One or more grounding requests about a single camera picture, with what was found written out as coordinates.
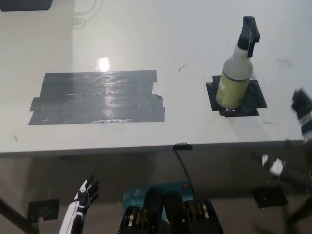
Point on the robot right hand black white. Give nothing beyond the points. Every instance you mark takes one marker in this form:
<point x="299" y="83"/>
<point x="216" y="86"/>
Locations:
<point x="303" y="109"/>

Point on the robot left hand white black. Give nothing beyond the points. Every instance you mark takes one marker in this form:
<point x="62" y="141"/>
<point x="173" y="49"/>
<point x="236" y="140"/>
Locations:
<point x="86" y="195"/>

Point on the translucent spray bottle black trigger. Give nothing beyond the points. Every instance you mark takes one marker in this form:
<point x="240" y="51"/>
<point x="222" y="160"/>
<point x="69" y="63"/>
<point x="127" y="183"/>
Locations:
<point x="234" y="83"/>

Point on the black ribbed robot body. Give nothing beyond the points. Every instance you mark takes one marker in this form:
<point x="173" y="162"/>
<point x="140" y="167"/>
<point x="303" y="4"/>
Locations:
<point x="170" y="214"/>

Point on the black tape square marker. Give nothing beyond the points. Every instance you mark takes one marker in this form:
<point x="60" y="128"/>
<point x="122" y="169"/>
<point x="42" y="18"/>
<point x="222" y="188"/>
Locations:
<point x="256" y="102"/>

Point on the teal box with white print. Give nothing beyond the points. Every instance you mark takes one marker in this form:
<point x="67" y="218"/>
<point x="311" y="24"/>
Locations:
<point x="136" y="196"/>

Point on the dark metal table leg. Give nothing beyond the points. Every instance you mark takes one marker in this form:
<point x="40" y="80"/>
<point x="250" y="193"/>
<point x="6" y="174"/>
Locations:
<point x="302" y="212"/>
<point x="17" y="217"/>

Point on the small black table edge clip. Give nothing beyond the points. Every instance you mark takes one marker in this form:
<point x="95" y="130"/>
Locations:
<point x="182" y="146"/>

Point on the dark flat box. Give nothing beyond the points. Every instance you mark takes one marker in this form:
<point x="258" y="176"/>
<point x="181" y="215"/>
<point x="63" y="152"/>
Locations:
<point x="24" y="4"/>

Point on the large grey duct tape patch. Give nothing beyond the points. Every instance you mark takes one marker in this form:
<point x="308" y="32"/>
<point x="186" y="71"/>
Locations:
<point x="97" y="97"/>

